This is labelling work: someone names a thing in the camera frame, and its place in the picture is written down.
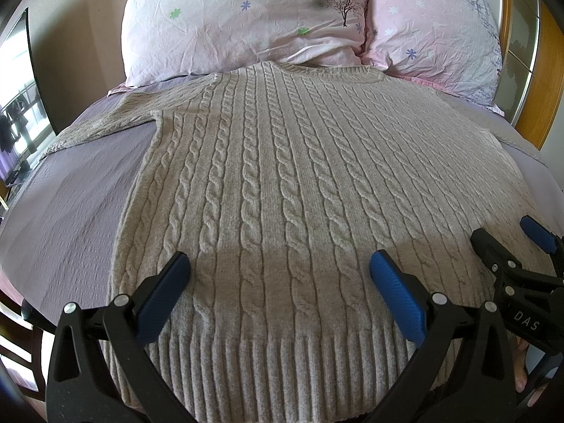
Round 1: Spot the wooden chair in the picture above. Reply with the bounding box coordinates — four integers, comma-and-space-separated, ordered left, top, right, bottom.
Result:
1, 292, 55, 401

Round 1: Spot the dark framed window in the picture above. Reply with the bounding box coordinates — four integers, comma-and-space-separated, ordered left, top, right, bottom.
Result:
1, 10, 55, 187

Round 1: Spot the lavender bed sheet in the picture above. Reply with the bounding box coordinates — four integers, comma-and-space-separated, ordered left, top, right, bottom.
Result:
0, 74, 564, 327

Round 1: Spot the pink floral right pillow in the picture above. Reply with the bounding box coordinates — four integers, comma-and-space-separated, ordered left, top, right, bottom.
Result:
360, 0, 503, 113

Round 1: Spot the beige cable-knit sweater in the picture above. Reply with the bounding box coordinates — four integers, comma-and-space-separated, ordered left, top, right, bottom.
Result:
51, 62, 553, 422

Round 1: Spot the white floral left pillow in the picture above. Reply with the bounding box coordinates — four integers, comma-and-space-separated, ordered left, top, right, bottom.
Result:
121, 0, 366, 88

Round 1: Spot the wooden headboard with glass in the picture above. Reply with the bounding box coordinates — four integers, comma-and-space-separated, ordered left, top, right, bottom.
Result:
486, 0, 563, 149

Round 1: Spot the person's right hand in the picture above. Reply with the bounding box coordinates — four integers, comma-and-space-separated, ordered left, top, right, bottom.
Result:
511, 336, 548, 408

